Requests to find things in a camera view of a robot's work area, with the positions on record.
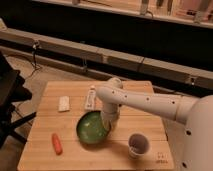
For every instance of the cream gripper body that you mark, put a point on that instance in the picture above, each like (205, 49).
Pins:
(109, 122)

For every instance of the green ceramic bowl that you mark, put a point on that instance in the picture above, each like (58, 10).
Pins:
(90, 129)

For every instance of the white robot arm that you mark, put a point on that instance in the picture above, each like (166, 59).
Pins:
(196, 114)

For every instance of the white tube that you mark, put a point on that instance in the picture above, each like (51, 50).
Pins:
(90, 101)

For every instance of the white paper cup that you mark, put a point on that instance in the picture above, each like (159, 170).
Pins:
(138, 145)

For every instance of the white rectangular block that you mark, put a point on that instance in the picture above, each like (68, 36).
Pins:
(64, 104)

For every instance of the orange carrot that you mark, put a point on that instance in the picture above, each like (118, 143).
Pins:
(56, 144)

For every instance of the black office chair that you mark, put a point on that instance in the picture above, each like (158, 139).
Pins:
(11, 90)

